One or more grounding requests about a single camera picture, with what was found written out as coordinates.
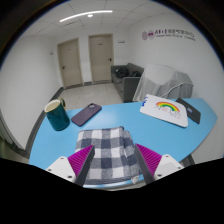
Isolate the purple smartphone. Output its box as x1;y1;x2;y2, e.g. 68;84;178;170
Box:
70;102;103;127

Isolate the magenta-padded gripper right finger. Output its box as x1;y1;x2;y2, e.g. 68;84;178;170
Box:
133;143;185;185

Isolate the dark flat notebook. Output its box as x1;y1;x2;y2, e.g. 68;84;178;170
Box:
175;97;202;125

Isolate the grey white checked towel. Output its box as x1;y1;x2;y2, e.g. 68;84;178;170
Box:
74;126;143;185

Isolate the small dark bag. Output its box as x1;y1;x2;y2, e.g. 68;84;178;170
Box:
130;70;143;79

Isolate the grey sofa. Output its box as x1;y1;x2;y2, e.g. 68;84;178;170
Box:
110;62;145;103

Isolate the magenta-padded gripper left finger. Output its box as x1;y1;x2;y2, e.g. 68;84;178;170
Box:
45;144;96;187

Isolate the wall logo sign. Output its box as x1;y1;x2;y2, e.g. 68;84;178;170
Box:
141;29;197;42

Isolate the dark teal ceramic mug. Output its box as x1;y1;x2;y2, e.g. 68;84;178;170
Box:
43;97;71;132

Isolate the white rainbow print pad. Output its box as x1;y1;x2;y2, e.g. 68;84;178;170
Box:
139;94;189;129

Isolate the long ceiling light strip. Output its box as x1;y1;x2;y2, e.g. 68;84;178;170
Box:
59;9;114;24

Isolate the black bag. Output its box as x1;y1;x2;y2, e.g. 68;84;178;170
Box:
115;68;130;80

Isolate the chair under white cover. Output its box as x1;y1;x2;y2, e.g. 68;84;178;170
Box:
132;63;194;102

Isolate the beige door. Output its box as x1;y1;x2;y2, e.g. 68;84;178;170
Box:
57;37;84;89
87;33;114;84

